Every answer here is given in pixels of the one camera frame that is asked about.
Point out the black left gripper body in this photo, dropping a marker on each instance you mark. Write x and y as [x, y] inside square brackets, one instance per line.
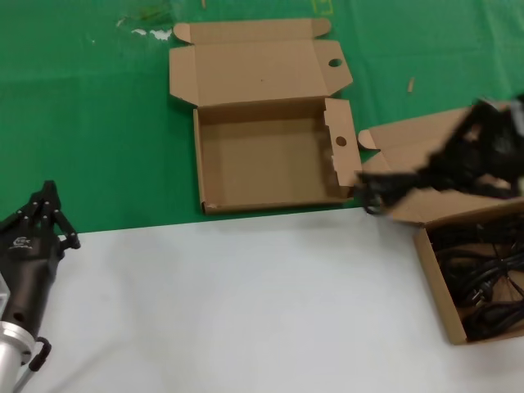
[30, 266]

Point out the flat brown cardboard mailer box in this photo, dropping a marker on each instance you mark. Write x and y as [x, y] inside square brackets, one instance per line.
[409, 139]
[254, 163]

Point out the green table cloth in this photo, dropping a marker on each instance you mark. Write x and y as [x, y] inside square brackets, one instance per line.
[82, 123]

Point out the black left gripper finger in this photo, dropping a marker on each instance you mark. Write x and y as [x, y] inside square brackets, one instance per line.
[30, 215]
[57, 223]

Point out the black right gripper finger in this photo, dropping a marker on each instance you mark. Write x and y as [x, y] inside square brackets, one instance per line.
[454, 180]
[448, 153]

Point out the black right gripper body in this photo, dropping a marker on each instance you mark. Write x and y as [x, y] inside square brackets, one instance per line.
[495, 143]

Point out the flat wooden stick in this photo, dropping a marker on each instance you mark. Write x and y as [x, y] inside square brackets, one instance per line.
[410, 85]

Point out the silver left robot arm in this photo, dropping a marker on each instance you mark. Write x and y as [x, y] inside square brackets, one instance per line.
[12, 356]

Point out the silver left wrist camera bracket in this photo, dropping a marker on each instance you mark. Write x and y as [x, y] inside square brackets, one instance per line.
[3, 292]

